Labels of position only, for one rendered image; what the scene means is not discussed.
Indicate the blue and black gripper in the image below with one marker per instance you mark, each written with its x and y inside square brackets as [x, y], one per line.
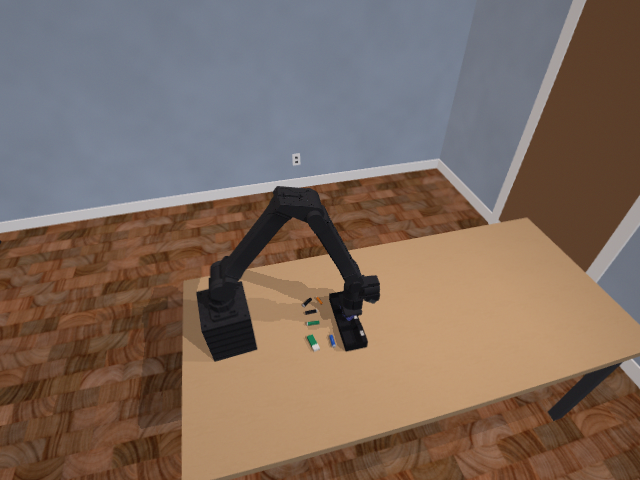
[346, 306]

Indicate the black open-top bin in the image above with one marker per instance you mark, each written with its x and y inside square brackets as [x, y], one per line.
[351, 332]

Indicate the white and green eraser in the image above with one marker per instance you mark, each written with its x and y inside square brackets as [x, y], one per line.
[313, 343]

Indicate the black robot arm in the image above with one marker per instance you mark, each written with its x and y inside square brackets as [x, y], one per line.
[305, 206]

